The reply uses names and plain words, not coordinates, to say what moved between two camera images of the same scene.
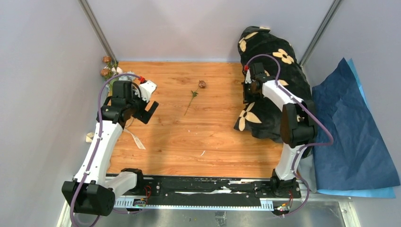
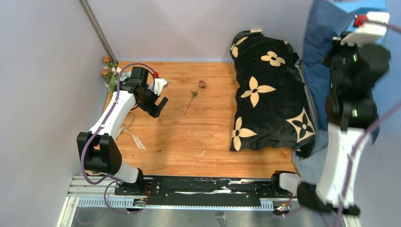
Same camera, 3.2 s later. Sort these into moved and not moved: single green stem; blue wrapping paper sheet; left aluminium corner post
Moved: blue wrapping paper sheet
Not moved: left aluminium corner post; single green stem
